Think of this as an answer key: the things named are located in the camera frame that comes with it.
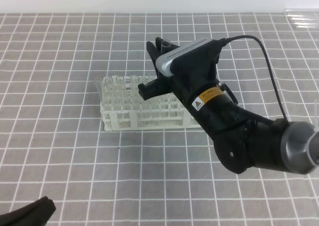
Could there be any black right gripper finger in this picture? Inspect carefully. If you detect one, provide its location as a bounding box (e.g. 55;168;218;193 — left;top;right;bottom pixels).
138;78;171;100
146;37;179;72

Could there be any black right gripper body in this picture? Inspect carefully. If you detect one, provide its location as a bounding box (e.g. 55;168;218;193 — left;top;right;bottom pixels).
163;40;239;135

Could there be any clear glass test tube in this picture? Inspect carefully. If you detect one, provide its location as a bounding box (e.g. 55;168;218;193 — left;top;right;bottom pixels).
160;40;171;54

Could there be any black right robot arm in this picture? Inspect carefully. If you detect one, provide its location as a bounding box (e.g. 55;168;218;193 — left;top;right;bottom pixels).
138;37;319;174

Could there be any white plastic test tube rack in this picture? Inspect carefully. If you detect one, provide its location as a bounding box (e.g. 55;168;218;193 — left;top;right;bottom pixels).
95;75;200;131

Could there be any grey checked tablecloth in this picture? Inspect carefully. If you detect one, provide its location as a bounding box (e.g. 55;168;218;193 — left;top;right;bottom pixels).
0;13;319;226

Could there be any clear spare test tubes pile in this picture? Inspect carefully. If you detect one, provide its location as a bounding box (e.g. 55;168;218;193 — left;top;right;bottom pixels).
284;7;319;29

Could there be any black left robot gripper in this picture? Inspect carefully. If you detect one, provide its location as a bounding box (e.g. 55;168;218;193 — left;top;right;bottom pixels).
0;196;56;226

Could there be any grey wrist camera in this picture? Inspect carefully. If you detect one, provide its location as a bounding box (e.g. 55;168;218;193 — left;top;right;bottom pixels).
155;38;212;77

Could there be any black camera cable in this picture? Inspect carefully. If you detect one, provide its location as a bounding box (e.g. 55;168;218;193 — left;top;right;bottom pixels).
218;35;289;122

